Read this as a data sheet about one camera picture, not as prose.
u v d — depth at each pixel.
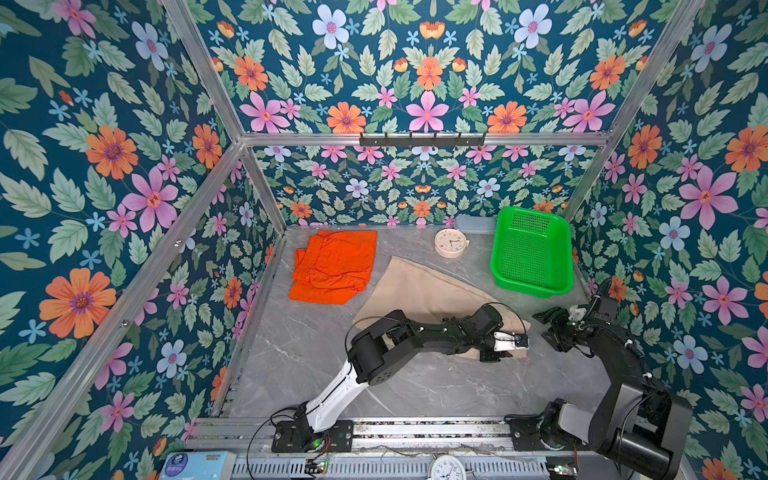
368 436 0.75
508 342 0.77
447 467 0.67
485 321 0.73
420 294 1.01
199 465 0.65
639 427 0.43
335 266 1.08
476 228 1.14
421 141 0.93
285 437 0.73
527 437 0.73
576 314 0.81
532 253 1.12
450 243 1.11
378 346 0.56
